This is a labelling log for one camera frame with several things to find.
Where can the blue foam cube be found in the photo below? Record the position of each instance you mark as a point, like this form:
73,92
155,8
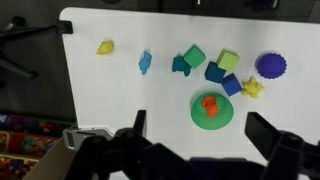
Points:
231,85

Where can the colourful toy box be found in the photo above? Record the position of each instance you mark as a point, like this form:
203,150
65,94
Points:
24,140

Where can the orange toy figure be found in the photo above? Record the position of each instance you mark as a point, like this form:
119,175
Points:
209,103

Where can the grey metal mounting plate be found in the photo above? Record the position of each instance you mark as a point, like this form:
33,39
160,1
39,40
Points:
73,137

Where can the dark teal foam cube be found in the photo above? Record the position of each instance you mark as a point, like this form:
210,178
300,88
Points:
214,73

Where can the lime green foam cube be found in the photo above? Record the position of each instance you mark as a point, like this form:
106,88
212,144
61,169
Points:
227,60

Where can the black tripod stand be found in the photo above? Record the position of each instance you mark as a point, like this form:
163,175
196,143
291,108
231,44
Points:
18,32

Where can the green bowl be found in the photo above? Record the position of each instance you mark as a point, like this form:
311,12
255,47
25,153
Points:
224,116

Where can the purple spiky ball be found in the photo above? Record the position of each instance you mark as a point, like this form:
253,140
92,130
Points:
271,65

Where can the light blue toy figure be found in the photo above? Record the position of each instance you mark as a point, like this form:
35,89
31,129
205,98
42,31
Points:
145,62

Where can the teal toy figure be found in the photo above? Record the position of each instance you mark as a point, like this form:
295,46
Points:
179,64

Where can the yellow star toy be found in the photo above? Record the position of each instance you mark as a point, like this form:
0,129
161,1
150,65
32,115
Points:
252,88

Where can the yellow toy figure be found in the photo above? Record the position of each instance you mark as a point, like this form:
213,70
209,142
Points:
105,47

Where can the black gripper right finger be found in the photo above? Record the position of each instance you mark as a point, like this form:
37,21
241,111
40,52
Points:
261,134

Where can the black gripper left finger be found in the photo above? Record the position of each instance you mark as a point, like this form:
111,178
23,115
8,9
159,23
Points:
140,124

